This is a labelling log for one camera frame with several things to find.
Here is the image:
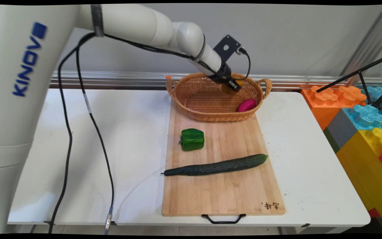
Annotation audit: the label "plain black cable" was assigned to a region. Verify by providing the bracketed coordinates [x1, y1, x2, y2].
[48, 33, 96, 234]

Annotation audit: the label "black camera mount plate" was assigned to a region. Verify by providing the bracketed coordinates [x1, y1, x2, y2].
[213, 35, 241, 64]

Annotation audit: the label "bamboo cutting board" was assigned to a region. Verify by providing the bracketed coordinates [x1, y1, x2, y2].
[161, 100, 286, 224]

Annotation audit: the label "black camera cable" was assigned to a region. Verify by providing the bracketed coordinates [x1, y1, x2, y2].
[241, 50, 252, 81]

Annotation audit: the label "grey foam block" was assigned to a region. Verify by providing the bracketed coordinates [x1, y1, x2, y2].
[323, 109, 358, 153]

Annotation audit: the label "black tripod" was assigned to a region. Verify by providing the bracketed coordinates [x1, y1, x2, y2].
[316, 53, 382, 111]

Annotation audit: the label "aluminium rail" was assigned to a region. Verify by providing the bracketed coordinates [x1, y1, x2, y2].
[49, 70, 382, 91]

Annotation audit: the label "orange toy pepper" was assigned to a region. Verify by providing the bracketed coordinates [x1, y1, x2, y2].
[221, 76, 245, 96]

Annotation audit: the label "magenta toy fruit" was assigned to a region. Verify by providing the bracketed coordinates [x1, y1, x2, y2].
[237, 99, 257, 113]

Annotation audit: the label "green toy bell pepper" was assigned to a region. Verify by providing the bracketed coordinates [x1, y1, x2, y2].
[179, 128, 205, 152]

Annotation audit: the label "blue foam block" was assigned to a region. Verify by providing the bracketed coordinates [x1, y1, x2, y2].
[342, 86, 382, 131]

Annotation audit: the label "colourful large toy blocks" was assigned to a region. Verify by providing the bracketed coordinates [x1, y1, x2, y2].
[336, 127, 382, 233]

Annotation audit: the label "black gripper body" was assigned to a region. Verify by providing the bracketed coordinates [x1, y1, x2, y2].
[210, 63, 233, 84]

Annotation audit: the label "orange foam block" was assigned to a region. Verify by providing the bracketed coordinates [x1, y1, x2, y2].
[301, 85, 367, 131]

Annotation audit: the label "woven wicker basket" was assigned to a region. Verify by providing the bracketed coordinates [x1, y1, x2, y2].
[165, 72, 273, 122]

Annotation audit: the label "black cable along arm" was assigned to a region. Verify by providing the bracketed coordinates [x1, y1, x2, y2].
[95, 33, 219, 73]

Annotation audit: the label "long dark green cucumber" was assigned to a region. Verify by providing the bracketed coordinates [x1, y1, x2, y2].
[160, 154, 269, 177]

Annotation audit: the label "grey cable strap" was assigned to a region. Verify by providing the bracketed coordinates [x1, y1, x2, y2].
[90, 4, 105, 37]
[191, 33, 207, 61]

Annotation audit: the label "black cable with silver connector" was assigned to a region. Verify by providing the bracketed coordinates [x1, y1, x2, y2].
[75, 33, 115, 235]

